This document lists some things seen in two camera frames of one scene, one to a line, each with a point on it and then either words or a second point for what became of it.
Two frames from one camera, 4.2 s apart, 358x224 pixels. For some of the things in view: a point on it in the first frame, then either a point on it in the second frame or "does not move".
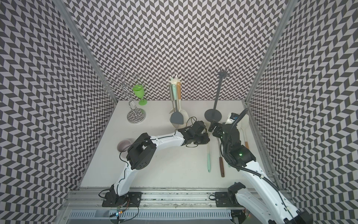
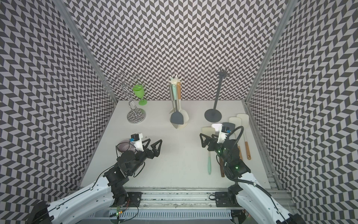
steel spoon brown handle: x=221 y=163 does not move
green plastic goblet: x=139 y=89 does not move
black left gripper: x=206 y=140 -> x=156 y=152
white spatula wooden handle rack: x=185 y=116 does not move
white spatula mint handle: x=209 y=161 does not move
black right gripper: x=219 y=128 -> x=203 y=144
